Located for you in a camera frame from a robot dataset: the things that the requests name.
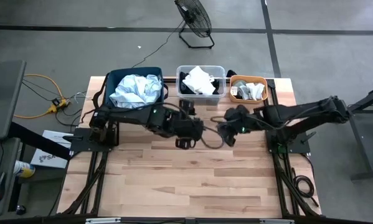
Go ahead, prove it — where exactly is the yellow extension cable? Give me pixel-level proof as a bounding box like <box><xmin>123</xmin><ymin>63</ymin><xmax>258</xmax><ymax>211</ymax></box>
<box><xmin>0</xmin><ymin>52</ymin><xmax>64</xmax><ymax>119</ymax></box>

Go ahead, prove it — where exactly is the black floor fan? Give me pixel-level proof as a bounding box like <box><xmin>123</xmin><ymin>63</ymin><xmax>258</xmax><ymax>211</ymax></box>
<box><xmin>174</xmin><ymin>0</ymin><xmax>215</xmax><ymax>50</ymax></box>

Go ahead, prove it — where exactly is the dark grey metal stand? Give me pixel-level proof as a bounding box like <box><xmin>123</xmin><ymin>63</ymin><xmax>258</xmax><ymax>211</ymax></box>
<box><xmin>347</xmin><ymin>85</ymin><xmax>373</xmax><ymax>182</ymax></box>

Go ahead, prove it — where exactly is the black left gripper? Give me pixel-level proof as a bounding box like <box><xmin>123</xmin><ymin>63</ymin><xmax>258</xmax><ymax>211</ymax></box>
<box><xmin>162</xmin><ymin>98</ymin><xmax>205</xmax><ymax>151</ymax></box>

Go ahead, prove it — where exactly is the clear plastic bin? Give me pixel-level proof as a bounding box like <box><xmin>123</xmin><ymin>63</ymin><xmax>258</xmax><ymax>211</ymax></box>
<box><xmin>175</xmin><ymin>64</ymin><xmax>227</xmax><ymax>105</ymax></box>

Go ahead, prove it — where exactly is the navy white-striped fabric basket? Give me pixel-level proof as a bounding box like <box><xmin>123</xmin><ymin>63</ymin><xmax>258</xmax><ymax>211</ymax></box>
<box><xmin>104</xmin><ymin>67</ymin><xmax>169</xmax><ymax>110</ymax></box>

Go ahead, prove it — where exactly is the white printed paper sheet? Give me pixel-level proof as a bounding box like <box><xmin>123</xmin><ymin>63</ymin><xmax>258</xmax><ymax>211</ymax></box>
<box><xmin>29</xmin><ymin>129</ymin><xmax>75</xmax><ymax>169</ymax></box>

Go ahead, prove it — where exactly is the yellow power splitter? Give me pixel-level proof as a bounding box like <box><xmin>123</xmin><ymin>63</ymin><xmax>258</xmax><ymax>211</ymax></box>
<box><xmin>50</xmin><ymin>98</ymin><xmax>71</xmax><ymax>114</ymax></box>

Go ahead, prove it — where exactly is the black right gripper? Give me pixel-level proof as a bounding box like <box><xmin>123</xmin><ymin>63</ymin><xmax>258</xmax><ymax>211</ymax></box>
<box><xmin>217</xmin><ymin>104</ymin><xmax>260</xmax><ymax>147</ymax></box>

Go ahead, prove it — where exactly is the black table frame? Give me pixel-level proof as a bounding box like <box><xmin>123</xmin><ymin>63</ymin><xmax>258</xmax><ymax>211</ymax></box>
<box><xmin>57</xmin><ymin>76</ymin><xmax>323</xmax><ymax>224</ymax></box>

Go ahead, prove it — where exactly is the black slanted frame strut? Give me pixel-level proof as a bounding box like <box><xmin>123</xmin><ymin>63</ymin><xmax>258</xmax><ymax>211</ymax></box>
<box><xmin>7</xmin><ymin>122</ymin><xmax>72</xmax><ymax>161</ymax></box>

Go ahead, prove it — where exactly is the coiled black cable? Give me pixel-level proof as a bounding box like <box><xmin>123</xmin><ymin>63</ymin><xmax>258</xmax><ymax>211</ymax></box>
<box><xmin>290</xmin><ymin>167</ymin><xmax>319</xmax><ymax>208</ymax></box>

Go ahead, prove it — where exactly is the dark grey monitor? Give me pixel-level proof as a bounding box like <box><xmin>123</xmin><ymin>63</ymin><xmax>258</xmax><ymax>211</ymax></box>
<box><xmin>0</xmin><ymin>60</ymin><xmax>27</xmax><ymax>142</ymax></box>

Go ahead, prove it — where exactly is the white cotton garment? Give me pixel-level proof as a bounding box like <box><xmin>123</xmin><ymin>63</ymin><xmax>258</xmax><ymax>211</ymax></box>
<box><xmin>182</xmin><ymin>65</ymin><xmax>217</xmax><ymax>96</ymax></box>

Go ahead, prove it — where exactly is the white sock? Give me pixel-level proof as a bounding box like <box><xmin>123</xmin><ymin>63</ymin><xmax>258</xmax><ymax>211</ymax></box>
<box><xmin>245</xmin><ymin>82</ymin><xmax>265</xmax><ymax>101</ymax></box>

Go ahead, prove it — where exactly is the grey side desk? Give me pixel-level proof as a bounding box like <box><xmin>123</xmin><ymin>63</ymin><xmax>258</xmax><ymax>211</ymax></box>
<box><xmin>0</xmin><ymin>136</ymin><xmax>22</xmax><ymax>218</ymax></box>

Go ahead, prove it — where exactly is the white and yellow can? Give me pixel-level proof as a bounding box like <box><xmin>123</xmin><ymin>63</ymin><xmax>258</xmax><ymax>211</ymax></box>
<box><xmin>13</xmin><ymin>160</ymin><xmax>37</xmax><ymax>179</ymax></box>

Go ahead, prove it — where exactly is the orange plastic bin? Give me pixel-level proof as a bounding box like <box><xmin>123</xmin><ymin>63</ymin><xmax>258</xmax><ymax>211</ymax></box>
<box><xmin>229</xmin><ymin>75</ymin><xmax>270</xmax><ymax>105</ymax></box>

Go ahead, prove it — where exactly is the black floor cable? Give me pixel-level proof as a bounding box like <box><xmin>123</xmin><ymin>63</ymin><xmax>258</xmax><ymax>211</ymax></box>
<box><xmin>21</xmin><ymin>79</ymin><xmax>87</xmax><ymax>128</ymax></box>

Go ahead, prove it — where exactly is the black fan cable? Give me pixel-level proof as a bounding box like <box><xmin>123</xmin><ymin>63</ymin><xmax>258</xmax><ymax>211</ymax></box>
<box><xmin>131</xmin><ymin>19</ymin><xmax>186</xmax><ymax>68</ymax></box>

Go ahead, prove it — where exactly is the pale patterned shirt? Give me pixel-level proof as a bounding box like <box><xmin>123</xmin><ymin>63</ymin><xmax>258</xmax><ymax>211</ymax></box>
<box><xmin>109</xmin><ymin>73</ymin><xmax>163</xmax><ymax>109</ymax></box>

